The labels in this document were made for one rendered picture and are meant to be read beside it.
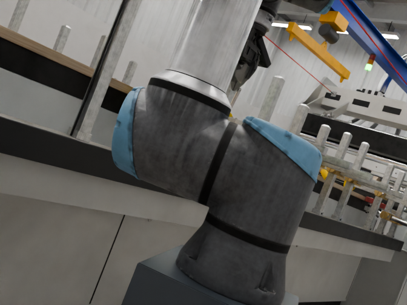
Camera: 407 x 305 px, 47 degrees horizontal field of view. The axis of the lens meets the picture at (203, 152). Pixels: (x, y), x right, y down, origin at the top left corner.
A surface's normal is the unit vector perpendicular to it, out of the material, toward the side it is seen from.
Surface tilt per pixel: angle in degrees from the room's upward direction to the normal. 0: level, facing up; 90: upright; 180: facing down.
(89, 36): 90
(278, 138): 85
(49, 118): 90
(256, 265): 70
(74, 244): 90
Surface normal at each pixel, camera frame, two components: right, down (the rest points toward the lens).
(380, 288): -0.60, -0.23
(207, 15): -0.33, -0.14
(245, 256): 0.11, -0.32
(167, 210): 0.71, 0.29
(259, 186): -0.13, 0.00
